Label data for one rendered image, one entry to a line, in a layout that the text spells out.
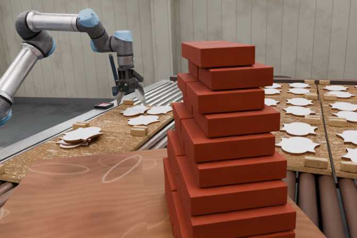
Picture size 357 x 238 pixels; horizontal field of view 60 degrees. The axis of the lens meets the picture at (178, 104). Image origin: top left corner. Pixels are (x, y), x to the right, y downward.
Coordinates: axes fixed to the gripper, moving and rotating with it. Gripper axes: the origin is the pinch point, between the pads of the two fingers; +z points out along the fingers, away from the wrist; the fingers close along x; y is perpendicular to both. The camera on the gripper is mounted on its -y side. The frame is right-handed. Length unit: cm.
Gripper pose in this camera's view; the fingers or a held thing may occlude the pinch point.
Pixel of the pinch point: (132, 105)
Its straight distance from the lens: 149.3
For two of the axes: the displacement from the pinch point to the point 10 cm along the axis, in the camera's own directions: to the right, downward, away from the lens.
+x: 9.4, 0.4, -3.4
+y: -3.4, 2.7, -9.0
